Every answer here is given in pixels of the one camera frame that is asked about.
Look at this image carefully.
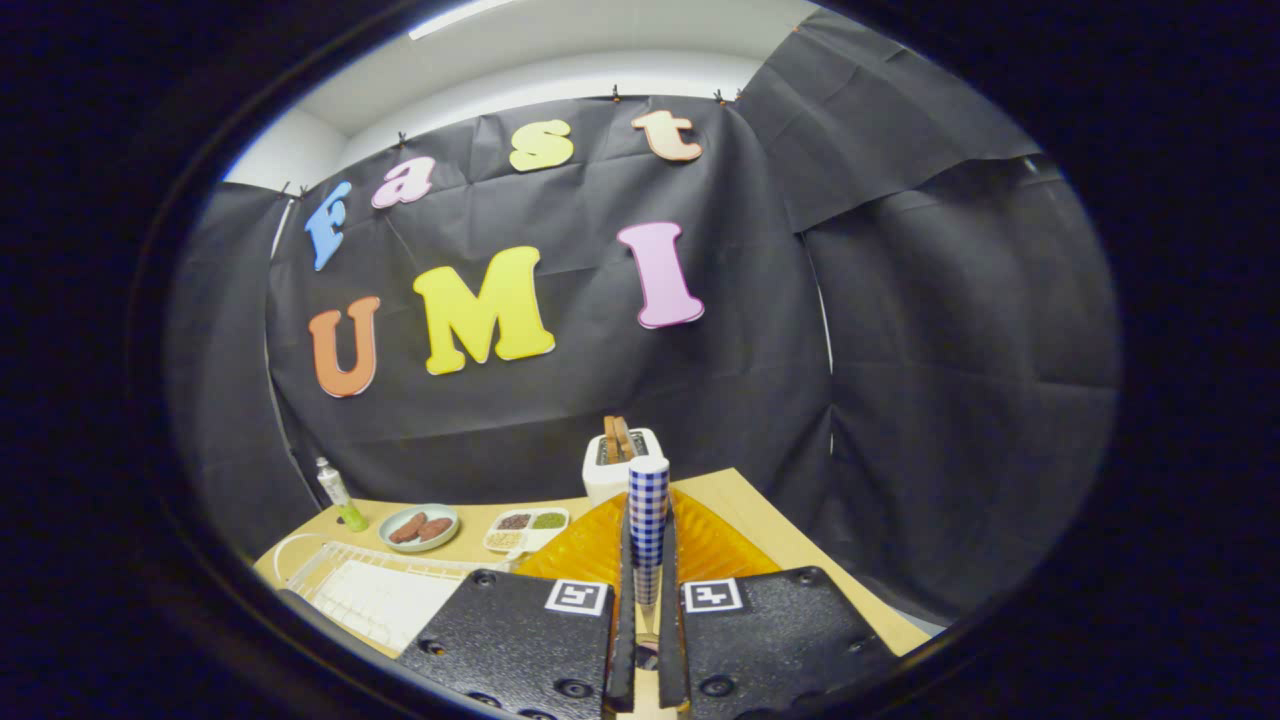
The white wire dish rack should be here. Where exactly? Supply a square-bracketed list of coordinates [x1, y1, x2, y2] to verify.
[272, 533, 521, 658]

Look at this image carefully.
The blue checkered handle spoon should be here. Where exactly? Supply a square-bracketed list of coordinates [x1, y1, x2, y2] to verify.
[628, 456, 672, 671]

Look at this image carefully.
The ceiling light panel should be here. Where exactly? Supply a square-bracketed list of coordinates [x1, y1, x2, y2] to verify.
[408, 0, 521, 41]

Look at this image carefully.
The white toaster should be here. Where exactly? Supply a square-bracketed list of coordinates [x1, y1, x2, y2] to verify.
[582, 428, 666, 506]

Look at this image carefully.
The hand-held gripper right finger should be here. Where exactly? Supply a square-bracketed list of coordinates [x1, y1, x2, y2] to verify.
[655, 488, 899, 719]

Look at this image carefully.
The light blue plate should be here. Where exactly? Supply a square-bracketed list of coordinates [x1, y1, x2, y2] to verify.
[378, 503, 462, 554]

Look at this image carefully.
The black backdrop cloth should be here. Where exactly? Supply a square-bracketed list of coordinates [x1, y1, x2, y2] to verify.
[165, 10, 1121, 626]

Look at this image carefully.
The green and white bottle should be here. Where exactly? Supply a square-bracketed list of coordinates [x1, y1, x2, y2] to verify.
[315, 457, 369, 533]

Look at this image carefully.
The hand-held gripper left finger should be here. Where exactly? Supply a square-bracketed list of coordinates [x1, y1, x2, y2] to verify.
[397, 492, 638, 719]

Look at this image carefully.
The white divided dish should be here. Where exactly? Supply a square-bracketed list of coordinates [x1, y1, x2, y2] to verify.
[483, 507, 571, 561]

